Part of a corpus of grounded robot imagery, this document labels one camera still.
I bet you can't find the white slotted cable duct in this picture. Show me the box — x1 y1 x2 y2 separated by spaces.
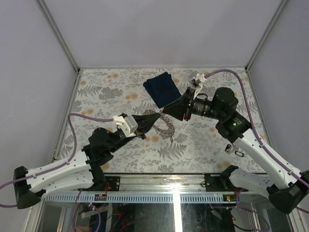
45 193 225 203

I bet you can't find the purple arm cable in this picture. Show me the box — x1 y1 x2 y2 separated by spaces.
0 113 115 209
205 69 309 216

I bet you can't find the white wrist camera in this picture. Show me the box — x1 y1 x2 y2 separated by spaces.
187 72 206 100
113 116 138 138

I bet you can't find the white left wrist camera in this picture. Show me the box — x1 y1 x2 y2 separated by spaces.
113 116 138 138

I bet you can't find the silver key black tag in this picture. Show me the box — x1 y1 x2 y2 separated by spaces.
225 144 238 154

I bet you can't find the dark blue folded cloth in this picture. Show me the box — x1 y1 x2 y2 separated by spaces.
143 72 181 108

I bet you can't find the aluminium mounting rail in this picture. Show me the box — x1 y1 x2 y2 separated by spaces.
48 173 296 194

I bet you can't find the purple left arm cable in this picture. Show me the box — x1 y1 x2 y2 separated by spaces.
0 113 115 209

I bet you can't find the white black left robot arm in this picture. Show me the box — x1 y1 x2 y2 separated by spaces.
13 113 161 209

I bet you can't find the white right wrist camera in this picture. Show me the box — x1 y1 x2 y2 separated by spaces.
187 72 206 100

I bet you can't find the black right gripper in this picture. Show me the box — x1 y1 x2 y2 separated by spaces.
163 87 224 121

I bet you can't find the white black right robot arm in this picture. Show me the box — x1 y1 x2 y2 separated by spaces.
163 87 309 214

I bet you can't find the steel disc with keyrings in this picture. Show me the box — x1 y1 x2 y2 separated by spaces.
153 115 175 143

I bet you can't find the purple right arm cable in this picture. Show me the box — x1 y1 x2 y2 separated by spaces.
205 69 309 216

